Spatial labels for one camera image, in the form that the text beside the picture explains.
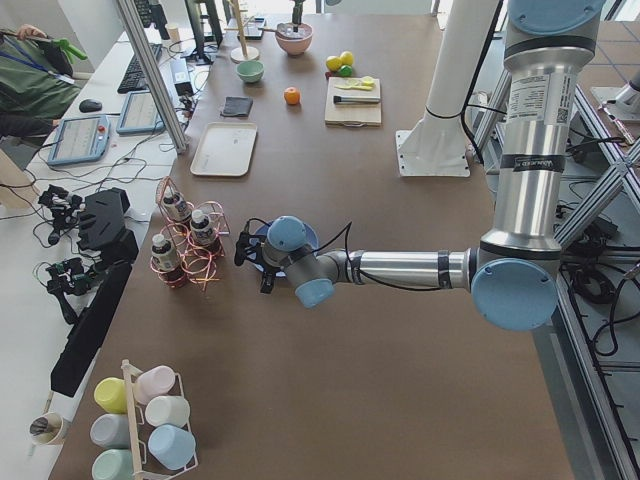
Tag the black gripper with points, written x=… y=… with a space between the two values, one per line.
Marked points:
x=270 y=273

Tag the blue plate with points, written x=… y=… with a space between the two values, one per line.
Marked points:
x=311 y=236

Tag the orange mandarin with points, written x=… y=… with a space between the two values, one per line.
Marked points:
x=292 y=96

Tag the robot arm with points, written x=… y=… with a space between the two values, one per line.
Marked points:
x=511 y=273
x=296 y=16

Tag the tea bottle lower front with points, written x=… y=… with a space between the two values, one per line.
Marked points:
x=203 y=232

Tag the tea bottle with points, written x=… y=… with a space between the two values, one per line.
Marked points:
x=166 y=261
x=203 y=232

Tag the tea bottle lower side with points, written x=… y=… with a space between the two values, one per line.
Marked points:
x=166 y=261

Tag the tea bottle upper rack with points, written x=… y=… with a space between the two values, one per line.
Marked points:
x=176 y=207

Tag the cream rabbit tray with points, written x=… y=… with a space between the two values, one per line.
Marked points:
x=225 y=149

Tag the pink cup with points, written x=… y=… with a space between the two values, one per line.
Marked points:
x=153 y=383

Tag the white cup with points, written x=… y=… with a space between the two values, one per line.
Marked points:
x=173 y=410

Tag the grey folded cloth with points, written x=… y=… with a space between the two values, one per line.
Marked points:
x=237 y=107

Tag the bamboo cutting board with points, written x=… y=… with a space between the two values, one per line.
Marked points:
x=352 y=115

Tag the blue cup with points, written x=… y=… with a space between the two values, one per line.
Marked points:
x=173 y=447

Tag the yellow cup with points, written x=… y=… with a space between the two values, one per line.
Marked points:
x=110 y=395

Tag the steel muddler black tip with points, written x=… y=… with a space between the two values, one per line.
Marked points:
x=355 y=100

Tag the teach pendant far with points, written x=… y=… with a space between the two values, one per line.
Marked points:
x=139 y=115

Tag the teach pendant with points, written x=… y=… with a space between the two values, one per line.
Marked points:
x=78 y=140
x=139 y=115

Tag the green bowl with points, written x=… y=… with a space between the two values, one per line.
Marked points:
x=250 y=71

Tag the yellow plastic knife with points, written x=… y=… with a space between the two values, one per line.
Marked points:
x=354 y=86

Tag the grey cup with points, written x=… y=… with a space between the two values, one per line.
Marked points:
x=111 y=431

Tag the thick lemon half slice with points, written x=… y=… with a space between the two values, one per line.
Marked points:
x=368 y=80

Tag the green lime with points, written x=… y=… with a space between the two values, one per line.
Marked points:
x=345 y=71

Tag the yellow lemon near strawberry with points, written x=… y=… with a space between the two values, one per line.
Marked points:
x=333 y=63

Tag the wooden cup tree stand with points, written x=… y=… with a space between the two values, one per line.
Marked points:
x=244 y=52

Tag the teach pendant near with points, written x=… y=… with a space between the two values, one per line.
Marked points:
x=78 y=140

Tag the yellow lemon near lime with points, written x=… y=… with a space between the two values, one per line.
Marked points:
x=347 y=58

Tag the pink ice bowl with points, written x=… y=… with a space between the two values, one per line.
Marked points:
x=293 y=42

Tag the black keyboard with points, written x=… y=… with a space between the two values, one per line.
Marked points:
x=134 y=78

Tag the green cup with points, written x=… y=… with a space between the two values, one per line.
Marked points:
x=113 y=464

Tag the black computer mouse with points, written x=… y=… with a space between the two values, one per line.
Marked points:
x=90 y=106

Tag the paper cup with tools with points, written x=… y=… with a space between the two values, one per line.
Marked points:
x=48 y=429

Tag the seated person green jacket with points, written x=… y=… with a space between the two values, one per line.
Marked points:
x=37 y=85

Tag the copper wire bottle rack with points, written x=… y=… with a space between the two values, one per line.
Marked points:
x=187 y=247

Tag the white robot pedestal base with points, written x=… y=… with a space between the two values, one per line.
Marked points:
x=436 y=145

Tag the aluminium frame post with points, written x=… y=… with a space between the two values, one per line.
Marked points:
x=157 y=87

